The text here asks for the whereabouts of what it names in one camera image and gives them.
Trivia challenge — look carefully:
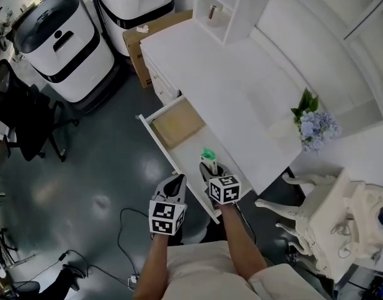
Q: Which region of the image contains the white shelf hutch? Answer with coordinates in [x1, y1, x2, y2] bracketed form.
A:
[192, 0, 383, 120]

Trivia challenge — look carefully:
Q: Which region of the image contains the black office chair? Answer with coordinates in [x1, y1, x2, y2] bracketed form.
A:
[0, 62, 79, 163]

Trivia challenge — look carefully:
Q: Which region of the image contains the brown cardboard sheet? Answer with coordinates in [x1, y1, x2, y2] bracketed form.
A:
[150, 103, 206, 148]

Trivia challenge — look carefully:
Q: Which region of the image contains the person's right forearm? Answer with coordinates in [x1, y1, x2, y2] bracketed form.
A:
[221, 203, 269, 283]

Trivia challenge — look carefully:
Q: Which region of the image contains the blue flower bouquet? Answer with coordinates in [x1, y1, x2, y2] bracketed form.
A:
[290, 87, 341, 154]

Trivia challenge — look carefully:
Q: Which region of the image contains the white desk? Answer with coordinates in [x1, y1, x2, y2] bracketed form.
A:
[139, 22, 364, 196]

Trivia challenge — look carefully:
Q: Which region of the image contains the small green packet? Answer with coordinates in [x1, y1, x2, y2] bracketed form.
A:
[199, 147, 217, 174]

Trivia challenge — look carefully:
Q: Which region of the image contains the white drawer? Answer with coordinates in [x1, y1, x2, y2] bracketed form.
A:
[137, 94, 253, 225]

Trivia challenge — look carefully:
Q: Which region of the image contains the white robot dark lid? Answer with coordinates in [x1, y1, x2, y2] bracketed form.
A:
[90, 0, 176, 58]
[14, 0, 120, 112]

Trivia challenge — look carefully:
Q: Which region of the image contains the brown cardboard box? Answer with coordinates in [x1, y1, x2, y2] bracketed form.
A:
[122, 9, 194, 89]

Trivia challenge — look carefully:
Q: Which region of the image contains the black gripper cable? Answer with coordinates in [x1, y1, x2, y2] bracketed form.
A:
[237, 209, 257, 246]

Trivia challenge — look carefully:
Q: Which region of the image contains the ornate white side table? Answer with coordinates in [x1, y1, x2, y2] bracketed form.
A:
[255, 167, 356, 284]

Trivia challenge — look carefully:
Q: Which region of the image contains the thin grey cable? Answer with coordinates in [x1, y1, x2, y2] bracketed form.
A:
[331, 220, 354, 259]

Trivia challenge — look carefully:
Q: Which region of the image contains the person's beige clothing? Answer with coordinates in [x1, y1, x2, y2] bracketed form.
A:
[159, 241, 329, 300]

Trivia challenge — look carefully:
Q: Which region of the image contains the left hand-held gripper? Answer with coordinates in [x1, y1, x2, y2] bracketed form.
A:
[149, 173, 188, 236]

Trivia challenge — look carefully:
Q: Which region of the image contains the person's left forearm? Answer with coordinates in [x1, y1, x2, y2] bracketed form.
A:
[133, 234, 169, 300]

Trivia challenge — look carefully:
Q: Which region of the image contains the black floor cable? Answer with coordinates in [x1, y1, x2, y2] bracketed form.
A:
[117, 207, 153, 276]
[9, 250, 131, 289]

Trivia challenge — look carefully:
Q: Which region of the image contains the ornate white mirror frame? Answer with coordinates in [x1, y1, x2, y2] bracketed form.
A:
[344, 181, 383, 265]

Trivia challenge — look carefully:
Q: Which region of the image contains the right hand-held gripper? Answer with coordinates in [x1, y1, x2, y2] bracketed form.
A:
[199, 163, 241, 205]

